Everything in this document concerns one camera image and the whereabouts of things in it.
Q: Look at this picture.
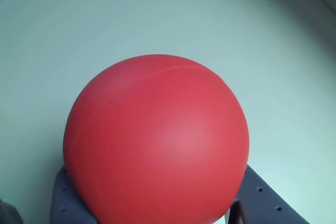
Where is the grey trouser leg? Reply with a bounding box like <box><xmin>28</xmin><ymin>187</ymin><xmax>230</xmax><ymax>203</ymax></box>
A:
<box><xmin>0</xmin><ymin>199</ymin><xmax>25</xmax><ymax>224</ymax></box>

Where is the red ball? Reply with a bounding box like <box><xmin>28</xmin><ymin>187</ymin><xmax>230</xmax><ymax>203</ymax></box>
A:
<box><xmin>62</xmin><ymin>54</ymin><xmax>250</xmax><ymax>224</ymax></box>

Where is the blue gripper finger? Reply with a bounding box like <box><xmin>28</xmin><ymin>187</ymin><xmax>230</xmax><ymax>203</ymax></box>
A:
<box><xmin>50</xmin><ymin>164</ymin><xmax>102</xmax><ymax>224</ymax></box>
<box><xmin>226</xmin><ymin>165</ymin><xmax>311</xmax><ymax>224</ymax></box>

